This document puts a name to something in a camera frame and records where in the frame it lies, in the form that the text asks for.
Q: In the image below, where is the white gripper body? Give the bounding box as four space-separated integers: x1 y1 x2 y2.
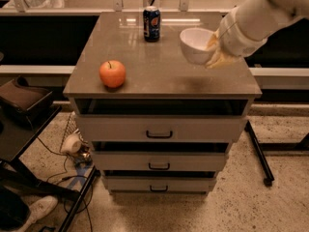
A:
218 8 267 57

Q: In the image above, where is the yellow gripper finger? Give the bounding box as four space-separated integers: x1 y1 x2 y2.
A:
205 45 239 69
206 31 219 50

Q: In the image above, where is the white ceramic bowl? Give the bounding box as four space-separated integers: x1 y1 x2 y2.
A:
180 27 215 65

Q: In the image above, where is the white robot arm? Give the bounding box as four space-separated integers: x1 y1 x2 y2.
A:
205 0 309 68

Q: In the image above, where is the red-orange apple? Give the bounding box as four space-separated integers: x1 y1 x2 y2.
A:
99 60 126 88

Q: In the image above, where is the blue Pepsi soda can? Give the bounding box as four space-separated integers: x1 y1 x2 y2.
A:
143 6 160 42

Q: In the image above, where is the grey drawer cabinet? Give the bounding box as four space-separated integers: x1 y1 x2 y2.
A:
64 12 262 179

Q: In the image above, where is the black metal floor leg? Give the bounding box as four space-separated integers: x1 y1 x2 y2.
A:
245 122 274 187

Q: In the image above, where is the top grey drawer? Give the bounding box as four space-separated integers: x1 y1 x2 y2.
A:
76 116 247 142

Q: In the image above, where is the grey drawer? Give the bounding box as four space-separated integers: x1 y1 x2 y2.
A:
76 116 247 142
92 152 227 171
102 177 216 192

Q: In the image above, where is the middle grey drawer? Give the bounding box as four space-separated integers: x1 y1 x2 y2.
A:
92 152 227 171

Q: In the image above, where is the bottom grey drawer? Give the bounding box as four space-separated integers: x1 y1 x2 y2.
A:
102 177 216 192

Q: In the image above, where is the white round device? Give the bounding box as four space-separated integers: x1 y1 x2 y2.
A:
61 133 82 155

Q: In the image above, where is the dark brown pouch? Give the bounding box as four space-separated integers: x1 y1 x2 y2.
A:
0 76 53 117

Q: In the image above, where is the white sneaker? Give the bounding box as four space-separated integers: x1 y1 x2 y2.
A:
13 195 58 232

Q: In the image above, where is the black side cart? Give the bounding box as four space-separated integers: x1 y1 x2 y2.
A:
0 105 98 232

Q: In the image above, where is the wire mesh basket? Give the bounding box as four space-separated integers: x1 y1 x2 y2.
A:
60 112 92 165

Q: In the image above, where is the black floor cable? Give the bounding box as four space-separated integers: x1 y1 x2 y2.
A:
27 116 95 232

